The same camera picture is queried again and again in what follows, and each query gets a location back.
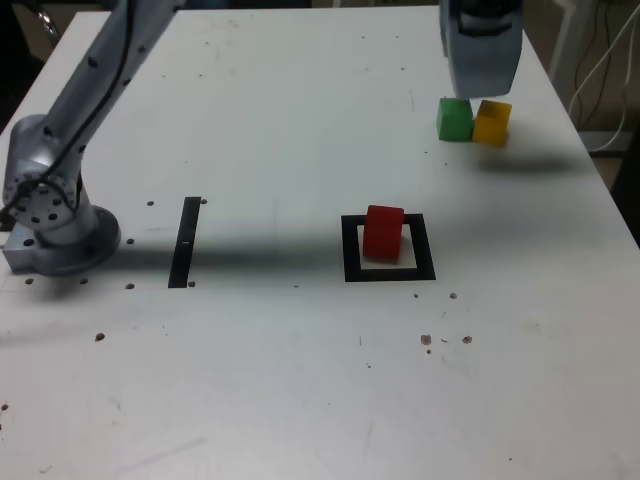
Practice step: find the black tape strip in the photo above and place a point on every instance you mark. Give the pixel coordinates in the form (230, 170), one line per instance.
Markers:
(184, 245)

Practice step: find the green cube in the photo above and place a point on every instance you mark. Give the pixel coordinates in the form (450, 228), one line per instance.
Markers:
(454, 122)

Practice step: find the black tape square outline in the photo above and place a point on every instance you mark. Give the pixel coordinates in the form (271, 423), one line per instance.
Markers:
(350, 255)

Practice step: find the red cube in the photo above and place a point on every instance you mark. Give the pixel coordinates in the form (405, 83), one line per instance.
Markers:
(382, 235)

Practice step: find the yellow cube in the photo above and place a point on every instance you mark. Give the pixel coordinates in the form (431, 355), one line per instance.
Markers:
(490, 125)

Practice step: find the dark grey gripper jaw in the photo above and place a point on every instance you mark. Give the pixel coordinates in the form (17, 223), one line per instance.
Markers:
(444, 25)

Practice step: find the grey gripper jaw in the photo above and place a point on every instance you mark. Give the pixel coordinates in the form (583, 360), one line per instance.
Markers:
(482, 65)

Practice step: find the white frame post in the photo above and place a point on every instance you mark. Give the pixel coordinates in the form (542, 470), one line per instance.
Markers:
(565, 35)

